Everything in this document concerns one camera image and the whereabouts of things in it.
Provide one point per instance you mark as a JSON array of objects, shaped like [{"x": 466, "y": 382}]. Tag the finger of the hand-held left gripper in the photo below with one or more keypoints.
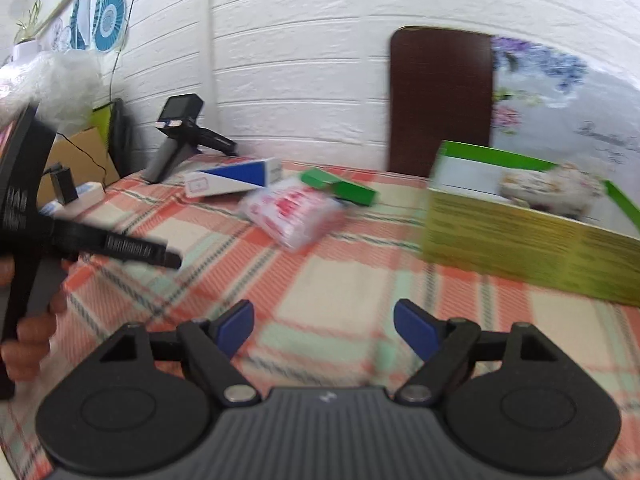
[{"x": 125, "y": 250}]

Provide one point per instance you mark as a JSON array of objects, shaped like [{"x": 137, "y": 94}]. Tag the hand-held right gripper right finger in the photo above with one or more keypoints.
[{"x": 415, "y": 330}]

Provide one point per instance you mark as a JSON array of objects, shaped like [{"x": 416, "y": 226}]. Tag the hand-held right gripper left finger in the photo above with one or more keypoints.
[{"x": 235, "y": 327}]

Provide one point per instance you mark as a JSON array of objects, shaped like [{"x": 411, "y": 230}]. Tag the green cardboard box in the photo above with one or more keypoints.
[{"x": 500, "y": 240}]

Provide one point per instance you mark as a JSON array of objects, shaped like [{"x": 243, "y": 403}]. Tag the pink and white packet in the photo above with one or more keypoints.
[{"x": 290, "y": 210}]

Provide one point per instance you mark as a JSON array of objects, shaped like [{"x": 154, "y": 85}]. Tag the white and blue box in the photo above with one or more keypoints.
[{"x": 240, "y": 175}]

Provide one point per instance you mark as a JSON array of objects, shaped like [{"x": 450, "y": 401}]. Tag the small green box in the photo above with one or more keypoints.
[{"x": 345, "y": 190}]

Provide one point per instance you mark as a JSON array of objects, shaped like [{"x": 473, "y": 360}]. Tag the white floral sachet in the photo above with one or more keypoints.
[{"x": 550, "y": 185}]

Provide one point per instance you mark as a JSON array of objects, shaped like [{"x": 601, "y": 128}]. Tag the person's left hand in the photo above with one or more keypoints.
[{"x": 32, "y": 332}]

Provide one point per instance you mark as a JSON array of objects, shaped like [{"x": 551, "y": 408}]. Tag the black power adapter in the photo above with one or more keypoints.
[{"x": 64, "y": 185}]

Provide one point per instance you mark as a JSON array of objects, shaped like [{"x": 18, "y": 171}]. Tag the flat cardboard piece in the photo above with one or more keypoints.
[{"x": 85, "y": 155}]

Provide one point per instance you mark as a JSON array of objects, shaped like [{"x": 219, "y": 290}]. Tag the yellow-green folder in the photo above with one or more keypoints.
[{"x": 101, "y": 125}]

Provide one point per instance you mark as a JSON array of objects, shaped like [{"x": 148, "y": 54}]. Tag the plaid blanket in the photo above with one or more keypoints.
[{"x": 325, "y": 285}]

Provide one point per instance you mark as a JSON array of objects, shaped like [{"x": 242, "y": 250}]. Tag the dark curved object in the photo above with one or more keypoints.
[{"x": 121, "y": 140}]

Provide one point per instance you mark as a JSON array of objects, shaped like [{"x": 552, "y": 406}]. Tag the clear plastic bag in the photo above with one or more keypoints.
[{"x": 60, "y": 80}]

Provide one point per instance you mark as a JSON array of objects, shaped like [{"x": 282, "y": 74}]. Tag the potted green plant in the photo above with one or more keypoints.
[{"x": 26, "y": 35}]

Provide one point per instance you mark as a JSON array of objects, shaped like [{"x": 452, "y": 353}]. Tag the floral pillow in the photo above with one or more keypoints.
[{"x": 550, "y": 110}]

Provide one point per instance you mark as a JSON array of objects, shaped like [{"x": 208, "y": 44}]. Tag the wall poster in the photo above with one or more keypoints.
[{"x": 77, "y": 20}]

